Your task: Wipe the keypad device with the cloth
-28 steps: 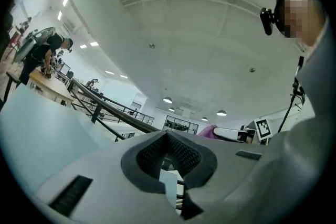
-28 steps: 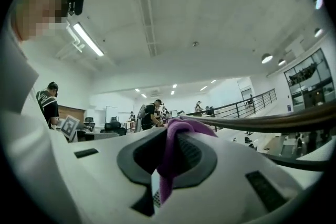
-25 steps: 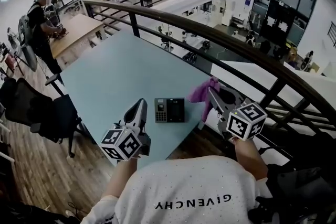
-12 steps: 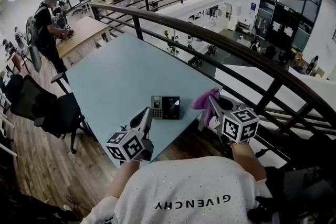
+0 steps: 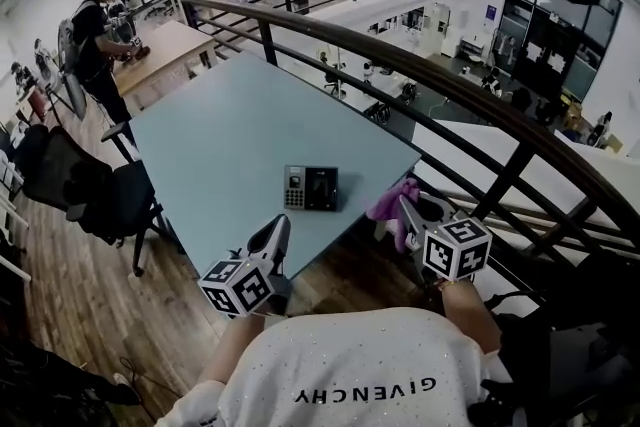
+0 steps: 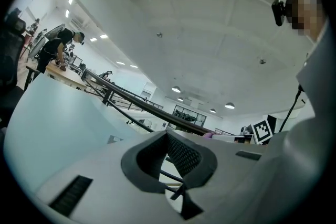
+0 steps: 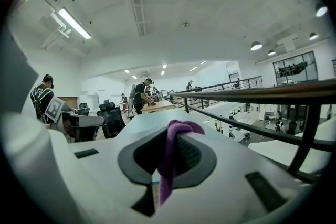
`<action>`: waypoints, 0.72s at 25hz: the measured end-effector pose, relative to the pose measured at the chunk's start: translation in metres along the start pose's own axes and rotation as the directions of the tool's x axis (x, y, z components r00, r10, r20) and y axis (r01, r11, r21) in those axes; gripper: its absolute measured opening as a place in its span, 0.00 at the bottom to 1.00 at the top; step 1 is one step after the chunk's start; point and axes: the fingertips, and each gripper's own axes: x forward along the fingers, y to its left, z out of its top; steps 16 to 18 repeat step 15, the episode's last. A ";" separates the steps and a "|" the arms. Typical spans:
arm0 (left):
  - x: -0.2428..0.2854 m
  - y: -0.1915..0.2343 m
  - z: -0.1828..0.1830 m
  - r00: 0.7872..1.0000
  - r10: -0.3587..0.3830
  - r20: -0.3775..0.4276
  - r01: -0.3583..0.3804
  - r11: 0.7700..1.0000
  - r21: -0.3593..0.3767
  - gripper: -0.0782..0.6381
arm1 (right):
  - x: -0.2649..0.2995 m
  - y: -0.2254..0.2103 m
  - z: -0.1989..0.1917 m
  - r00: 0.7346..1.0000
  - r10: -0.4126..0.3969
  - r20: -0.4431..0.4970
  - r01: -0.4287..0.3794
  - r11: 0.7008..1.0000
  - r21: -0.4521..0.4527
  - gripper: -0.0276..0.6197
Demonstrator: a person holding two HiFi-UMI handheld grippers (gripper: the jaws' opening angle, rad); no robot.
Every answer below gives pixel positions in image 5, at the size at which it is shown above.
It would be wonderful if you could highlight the person's left forearm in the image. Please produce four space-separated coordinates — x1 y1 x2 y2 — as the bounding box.
199 312 266 386

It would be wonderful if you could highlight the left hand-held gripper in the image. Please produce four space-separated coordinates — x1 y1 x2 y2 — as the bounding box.
197 214 293 320

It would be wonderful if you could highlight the wooden table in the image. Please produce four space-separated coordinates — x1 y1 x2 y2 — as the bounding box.
113 19 219 112

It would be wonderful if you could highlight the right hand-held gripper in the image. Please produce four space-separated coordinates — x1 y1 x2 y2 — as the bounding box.
397 192 495 287

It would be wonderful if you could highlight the purple cloth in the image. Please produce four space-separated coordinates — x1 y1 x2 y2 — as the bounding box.
366 177 422 254

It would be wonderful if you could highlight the person's right forearm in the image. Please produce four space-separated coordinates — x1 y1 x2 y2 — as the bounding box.
439 277 504 354

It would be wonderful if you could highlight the black keypad access terminal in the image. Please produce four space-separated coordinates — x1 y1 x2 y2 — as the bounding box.
283 163 340 213

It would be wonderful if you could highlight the black metal railing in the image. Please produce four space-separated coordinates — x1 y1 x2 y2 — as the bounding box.
177 0 640 331

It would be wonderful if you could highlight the black framed glass wall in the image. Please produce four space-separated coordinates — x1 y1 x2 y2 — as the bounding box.
492 0 624 104

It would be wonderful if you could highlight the black mesh office chair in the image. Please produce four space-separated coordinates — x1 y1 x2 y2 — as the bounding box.
467 289 640 427
14 122 171 279

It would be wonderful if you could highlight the white studded t-shirt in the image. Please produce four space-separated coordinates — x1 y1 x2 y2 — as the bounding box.
154 307 516 427

